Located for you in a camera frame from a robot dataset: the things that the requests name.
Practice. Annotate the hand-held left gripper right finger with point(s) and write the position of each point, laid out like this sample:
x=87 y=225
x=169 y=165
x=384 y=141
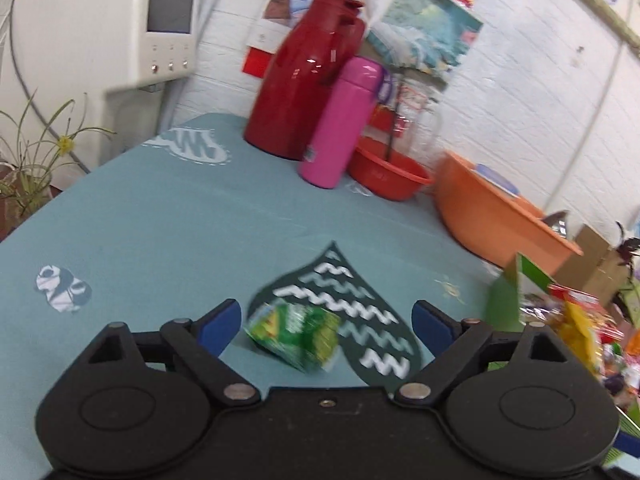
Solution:
x=432 y=327

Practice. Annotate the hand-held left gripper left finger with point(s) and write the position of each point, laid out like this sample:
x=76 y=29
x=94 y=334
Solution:
x=220 y=328

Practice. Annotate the green pea snack packet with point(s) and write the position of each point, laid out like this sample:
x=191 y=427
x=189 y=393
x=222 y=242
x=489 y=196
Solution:
x=295 y=332

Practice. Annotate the green cardboard box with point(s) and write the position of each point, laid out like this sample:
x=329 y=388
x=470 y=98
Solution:
x=502 y=300

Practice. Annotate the orange plastic basin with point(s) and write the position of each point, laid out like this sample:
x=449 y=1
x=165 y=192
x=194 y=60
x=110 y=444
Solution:
x=490 y=220

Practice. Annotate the yellow snack bag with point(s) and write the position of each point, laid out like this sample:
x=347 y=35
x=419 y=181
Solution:
x=577 y=330

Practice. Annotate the red plastic basin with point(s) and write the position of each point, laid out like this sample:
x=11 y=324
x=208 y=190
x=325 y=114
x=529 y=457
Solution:
x=385 y=175

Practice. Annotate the metal kitchen utensil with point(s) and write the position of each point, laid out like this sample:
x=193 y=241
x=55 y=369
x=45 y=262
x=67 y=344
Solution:
x=557 y=222

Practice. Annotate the blue white lid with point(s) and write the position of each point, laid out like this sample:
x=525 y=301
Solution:
x=497 y=177

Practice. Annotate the large cardboard box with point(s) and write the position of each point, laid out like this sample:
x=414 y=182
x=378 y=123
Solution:
x=595 y=260

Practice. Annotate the glass pitcher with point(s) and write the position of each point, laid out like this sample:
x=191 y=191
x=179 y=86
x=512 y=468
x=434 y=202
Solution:
x=420 y=125

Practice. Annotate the purple leaf plant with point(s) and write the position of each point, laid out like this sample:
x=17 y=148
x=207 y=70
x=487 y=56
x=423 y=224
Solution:
x=629 y=250

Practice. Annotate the pink bottle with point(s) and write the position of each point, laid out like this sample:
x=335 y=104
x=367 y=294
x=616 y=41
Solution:
x=340 y=125

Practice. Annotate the potted plant with yellow flowers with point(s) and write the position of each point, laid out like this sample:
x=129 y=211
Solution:
x=65 y=144

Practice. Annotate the red thermos jug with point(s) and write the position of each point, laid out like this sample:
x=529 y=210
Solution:
x=300 y=95

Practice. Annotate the white dispenser with screen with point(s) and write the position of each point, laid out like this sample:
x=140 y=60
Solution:
x=90 y=35

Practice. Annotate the wall calendar poster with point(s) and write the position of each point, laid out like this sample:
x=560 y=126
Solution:
x=425 y=25

